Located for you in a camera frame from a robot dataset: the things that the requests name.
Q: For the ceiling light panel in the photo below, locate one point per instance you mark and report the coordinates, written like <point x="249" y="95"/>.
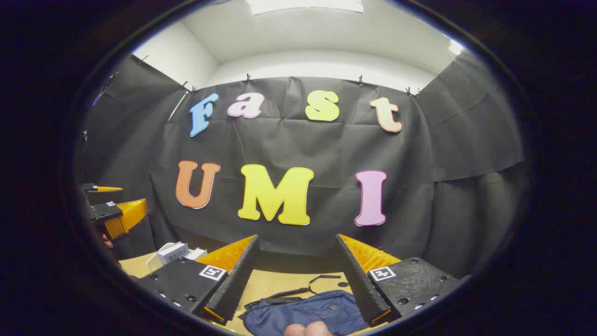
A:
<point x="303" y="5"/>

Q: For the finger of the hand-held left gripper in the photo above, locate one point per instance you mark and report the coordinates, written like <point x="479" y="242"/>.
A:
<point x="91" y="187"/>
<point x="126" y="214"/>

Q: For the white book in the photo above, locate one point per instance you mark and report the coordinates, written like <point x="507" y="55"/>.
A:
<point x="172" y="253"/>
<point x="196" y="254"/>

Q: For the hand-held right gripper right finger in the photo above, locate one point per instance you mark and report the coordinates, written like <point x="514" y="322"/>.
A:
<point x="359" y="284"/>

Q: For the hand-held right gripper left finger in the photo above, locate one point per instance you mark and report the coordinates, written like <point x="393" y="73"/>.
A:
<point x="238" y="284"/>

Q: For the navy blue schoolbag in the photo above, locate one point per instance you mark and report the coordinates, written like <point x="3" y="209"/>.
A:
<point x="289" y="317"/>

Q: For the white plastic bookshelf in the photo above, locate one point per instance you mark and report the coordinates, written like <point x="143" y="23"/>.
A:
<point x="149" y="263"/>

